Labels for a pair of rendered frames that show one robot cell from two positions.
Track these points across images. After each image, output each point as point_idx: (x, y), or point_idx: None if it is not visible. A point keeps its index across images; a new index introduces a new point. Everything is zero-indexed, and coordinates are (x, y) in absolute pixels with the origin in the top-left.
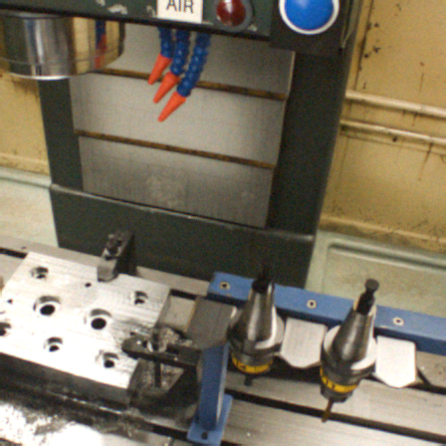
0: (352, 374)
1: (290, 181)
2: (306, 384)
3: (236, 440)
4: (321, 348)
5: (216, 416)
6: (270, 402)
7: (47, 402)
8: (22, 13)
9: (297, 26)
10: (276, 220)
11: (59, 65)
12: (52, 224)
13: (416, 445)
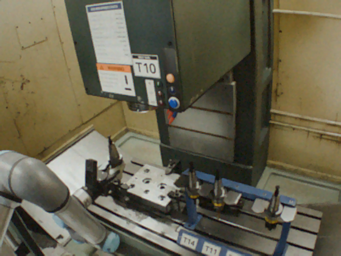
0: (217, 199)
1: (240, 145)
2: (229, 215)
3: (200, 229)
4: (210, 191)
5: (192, 219)
6: (216, 220)
7: (143, 210)
8: None
9: (172, 106)
10: (237, 160)
11: (142, 109)
12: None
13: (262, 239)
